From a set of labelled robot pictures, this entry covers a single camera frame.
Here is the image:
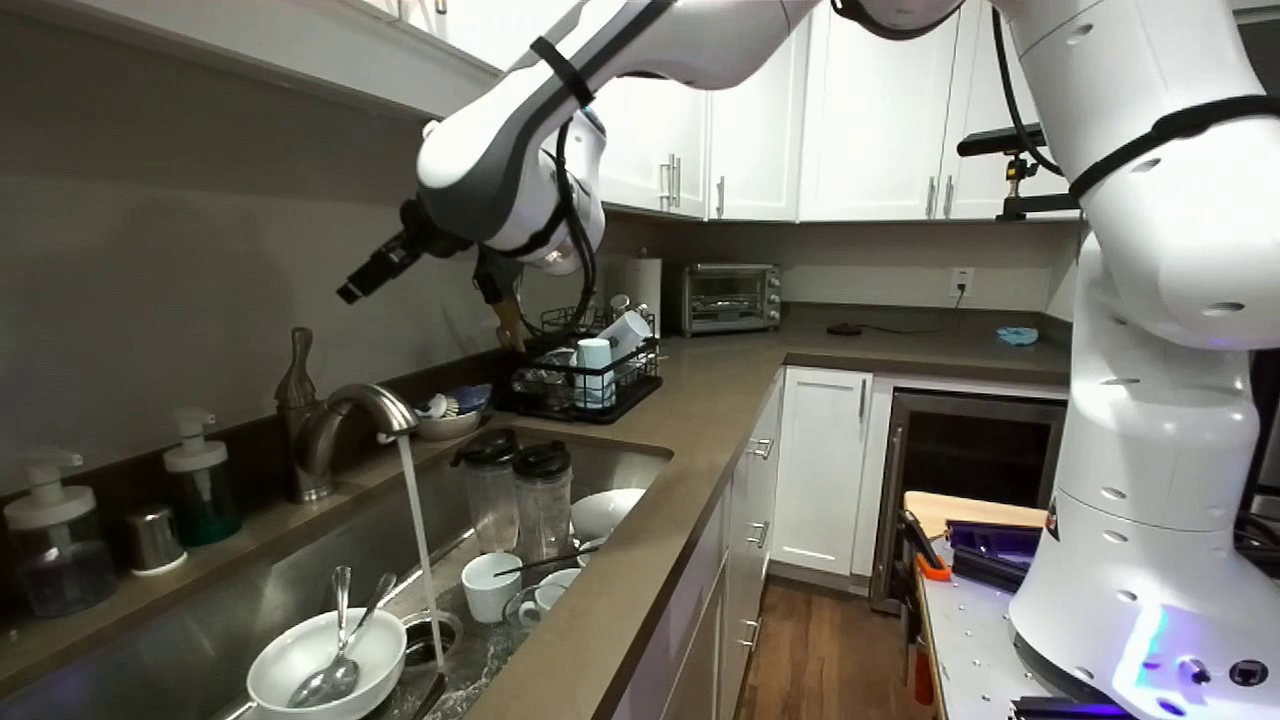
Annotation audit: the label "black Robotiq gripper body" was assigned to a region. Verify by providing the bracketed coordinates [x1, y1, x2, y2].
[391, 192, 482, 268]

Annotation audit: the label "chrome kitchen faucet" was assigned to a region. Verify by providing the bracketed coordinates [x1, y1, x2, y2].
[293, 379, 425, 509]

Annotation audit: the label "blue sponge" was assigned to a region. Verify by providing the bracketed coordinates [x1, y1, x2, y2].
[449, 379, 502, 418]

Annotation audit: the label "white sponge dish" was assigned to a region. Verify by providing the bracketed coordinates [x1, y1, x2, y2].
[413, 392, 484, 442]

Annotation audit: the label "white plastic container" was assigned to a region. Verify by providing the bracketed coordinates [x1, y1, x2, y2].
[596, 306, 662, 366]

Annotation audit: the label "black dish rack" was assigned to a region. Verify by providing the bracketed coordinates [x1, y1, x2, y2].
[489, 329, 667, 426]

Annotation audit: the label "clear blender bottle black lid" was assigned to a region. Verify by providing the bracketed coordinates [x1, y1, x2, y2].
[449, 426, 523, 564]
[509, 437, 579, 564]

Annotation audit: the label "green soap dispenser white pump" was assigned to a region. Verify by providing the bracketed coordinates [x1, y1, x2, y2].
[161, 405, 250, 553]

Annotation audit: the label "silver toaster oven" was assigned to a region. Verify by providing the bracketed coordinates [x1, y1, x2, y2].
[666, 256, 790, 339]

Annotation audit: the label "shallow white bowl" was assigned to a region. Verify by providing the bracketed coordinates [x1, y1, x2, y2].
[567, 485, 652, 545]

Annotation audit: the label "white mug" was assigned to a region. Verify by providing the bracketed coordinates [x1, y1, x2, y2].
[457, 545, 528, 627]

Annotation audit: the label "small white dish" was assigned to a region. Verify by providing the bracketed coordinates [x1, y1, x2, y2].
[509, 564, 585, 630]

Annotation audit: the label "small metal cup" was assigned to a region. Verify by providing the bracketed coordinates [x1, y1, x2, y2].
[123, 505, 193, 580]

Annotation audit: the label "large white bowl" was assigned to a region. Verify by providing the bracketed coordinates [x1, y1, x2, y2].
[244, 603, 413, 720]

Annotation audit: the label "metal spoon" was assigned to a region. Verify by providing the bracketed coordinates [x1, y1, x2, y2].
[290, 573, 403, 712]

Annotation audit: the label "stainless steel sink basin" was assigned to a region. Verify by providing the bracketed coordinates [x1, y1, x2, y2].
[0, 426, 675, 720]

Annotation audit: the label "dark soap dispenser white pump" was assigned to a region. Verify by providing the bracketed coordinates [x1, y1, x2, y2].
[0, 450, 123, 621]

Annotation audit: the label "white base cabinets row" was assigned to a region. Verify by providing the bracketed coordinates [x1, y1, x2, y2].
[604, 370, 793, 720]

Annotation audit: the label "white base cabinet door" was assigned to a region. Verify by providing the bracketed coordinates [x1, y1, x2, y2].
[769, 365, 879, 580]

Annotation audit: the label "black undercounter appliance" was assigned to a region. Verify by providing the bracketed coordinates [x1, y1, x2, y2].
[870, 382, 1073, 607]

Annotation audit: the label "orange and black tool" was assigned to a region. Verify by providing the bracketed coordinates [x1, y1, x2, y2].
[895, 509, 959, 587]

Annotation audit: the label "dark purple box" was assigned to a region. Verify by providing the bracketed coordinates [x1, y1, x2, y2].
[943, 517, 1048, 595]

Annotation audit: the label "white wall cabinets with handles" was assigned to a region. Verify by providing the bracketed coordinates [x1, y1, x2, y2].
[443, 0, 1088, 227]

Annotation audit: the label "black camera on stand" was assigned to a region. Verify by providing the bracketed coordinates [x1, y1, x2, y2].
[951, 121, 1086, 223]

